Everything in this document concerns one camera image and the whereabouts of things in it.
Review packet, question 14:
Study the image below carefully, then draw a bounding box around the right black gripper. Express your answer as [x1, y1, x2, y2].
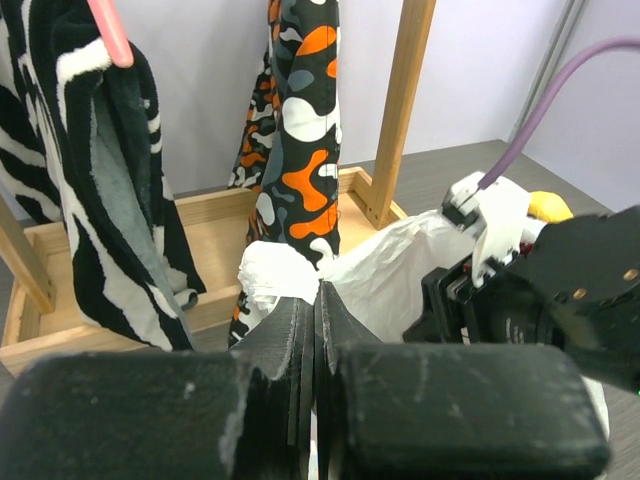
[402, 256, 515, 343]

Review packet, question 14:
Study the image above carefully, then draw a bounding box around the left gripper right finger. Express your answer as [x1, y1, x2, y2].
[315, 282, 611, 479]

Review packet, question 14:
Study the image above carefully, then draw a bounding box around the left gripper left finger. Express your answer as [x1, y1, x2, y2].
[1, 298, 314, 479]

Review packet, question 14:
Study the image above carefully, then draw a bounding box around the white plastic bag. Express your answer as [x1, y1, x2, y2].
[239, 212, 608, 479]

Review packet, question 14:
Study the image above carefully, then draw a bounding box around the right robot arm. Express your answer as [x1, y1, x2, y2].
[402, 206, 639, 393]

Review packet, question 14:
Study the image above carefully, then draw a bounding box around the yellow pear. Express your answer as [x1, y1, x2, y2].
[528, 191, 574, 223]

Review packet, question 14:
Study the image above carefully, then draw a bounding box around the wooden clothes rack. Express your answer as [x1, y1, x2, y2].
[1, 1, 436, 375]

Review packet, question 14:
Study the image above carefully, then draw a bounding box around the orange camouflage cloth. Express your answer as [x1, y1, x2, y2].
[227, 0, 344, 349]

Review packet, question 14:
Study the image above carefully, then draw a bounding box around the zebra print cloth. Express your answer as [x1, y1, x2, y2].
[1, 1, 205, 351]

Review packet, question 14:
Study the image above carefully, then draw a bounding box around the pink clothes hanger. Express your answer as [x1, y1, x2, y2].
[87, 0, 134, 68]

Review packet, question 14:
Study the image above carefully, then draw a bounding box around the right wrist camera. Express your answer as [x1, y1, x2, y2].
[441, 171, 530, 288]

